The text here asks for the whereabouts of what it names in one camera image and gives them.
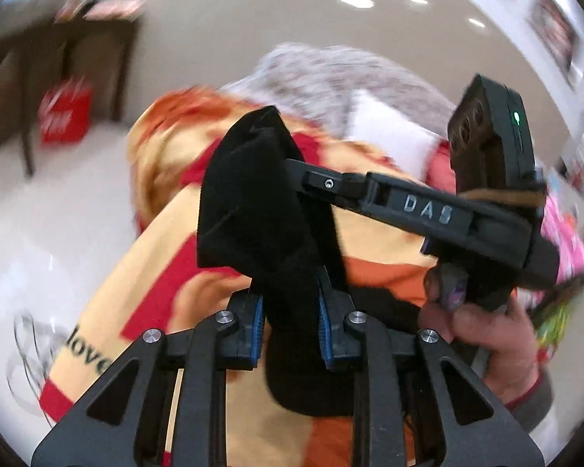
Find grey sleeve right forearm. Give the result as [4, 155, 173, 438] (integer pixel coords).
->
[505, 368, 554, 432]

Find right hand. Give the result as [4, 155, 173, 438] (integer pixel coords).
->
[418, 270, 541, 404]

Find yellow red rose blanket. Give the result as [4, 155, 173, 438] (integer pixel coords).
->
[39, 85, 468, 467]

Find pink patterned quilt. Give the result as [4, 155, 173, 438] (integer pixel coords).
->
[541, 192, 584, 284]

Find black pants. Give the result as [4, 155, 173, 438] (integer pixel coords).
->
[197, 107, 420, 418]

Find colourful cloth item on bed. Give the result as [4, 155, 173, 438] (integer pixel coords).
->
[528, 272, 584, 358]

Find white pillow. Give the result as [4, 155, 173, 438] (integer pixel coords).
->
[345, 89, 441, 181]

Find red heart cushion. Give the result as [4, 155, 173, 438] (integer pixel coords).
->
[424, 140, 456, 194]

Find grey floral quilt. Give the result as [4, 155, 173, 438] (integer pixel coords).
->
[220, 42, 455, 138]

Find red shopping bag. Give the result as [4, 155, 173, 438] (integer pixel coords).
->
[37, 77, 92, 144]

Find black cable on floor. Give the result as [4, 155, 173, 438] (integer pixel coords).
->
[4, 309, 72, 426]

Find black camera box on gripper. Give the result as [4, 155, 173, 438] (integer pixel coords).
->
[447, 74, 547, 209]

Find dark wooden table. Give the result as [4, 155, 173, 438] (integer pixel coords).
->
[0, 17, 141, 177]

